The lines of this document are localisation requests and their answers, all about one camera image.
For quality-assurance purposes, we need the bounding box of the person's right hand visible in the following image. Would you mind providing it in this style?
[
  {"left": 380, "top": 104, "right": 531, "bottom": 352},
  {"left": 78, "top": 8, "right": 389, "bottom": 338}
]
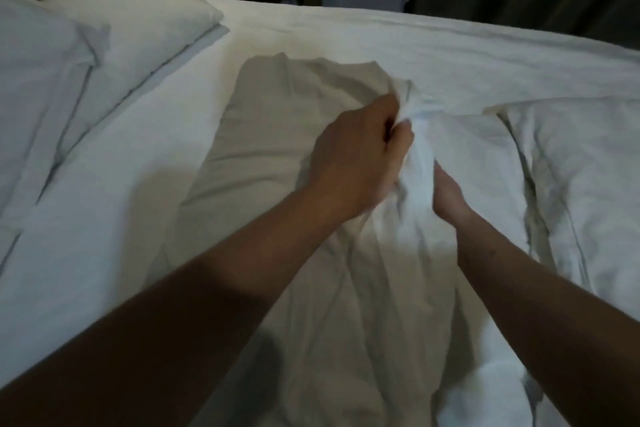
[{"left": 432, "top": 161, "right": 477, "bottom": 229}]

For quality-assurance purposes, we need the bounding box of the person's left hand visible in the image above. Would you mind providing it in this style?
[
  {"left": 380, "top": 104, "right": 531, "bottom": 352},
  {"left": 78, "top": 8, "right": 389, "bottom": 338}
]
[{"left": 304, "top": 93, "right": 416, "bottom": 222}]

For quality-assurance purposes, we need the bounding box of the white pillowcase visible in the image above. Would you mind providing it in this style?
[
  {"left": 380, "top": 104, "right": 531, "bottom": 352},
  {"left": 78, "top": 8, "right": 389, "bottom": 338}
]
[{"left": 372, "top": 79, "right": 551, "bottom": 427}]

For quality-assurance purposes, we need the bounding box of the person's right forearm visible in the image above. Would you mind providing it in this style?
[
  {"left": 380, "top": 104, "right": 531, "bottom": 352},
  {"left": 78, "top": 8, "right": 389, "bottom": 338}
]
[{"left": 454, "top": 214, "right": 640, "bottom": 427}]

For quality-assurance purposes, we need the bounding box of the person's left forearm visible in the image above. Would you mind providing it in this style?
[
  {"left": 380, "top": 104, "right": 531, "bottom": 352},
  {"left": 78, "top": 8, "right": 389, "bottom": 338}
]
[{"left": 0, "top": 185, "right": 362, "bottom": 427}]

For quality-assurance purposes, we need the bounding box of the beige bare pillow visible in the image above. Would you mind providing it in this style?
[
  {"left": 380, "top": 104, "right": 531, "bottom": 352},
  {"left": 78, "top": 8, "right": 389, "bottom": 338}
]
[{"left": 145, "top": 53, "right": 493, "bottom": 427}]

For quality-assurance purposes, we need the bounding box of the white pillow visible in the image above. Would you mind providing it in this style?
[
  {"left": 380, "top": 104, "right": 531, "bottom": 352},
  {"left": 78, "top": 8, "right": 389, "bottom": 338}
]
[
  {"left": 486, "top": 95, "right": 640, "bottom": 323},
  {"left": 41, "top": 0, "right": 224, "bottom": 154},
  {"left": 0, "top": 0, "right": 112, "bottom": 265}
]

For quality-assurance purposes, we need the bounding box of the white bed sheet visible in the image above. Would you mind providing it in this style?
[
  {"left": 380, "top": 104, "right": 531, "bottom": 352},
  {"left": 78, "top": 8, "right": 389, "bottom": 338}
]
[{"left": 0, "top": 0, "right": 640, "bottom": 427}]

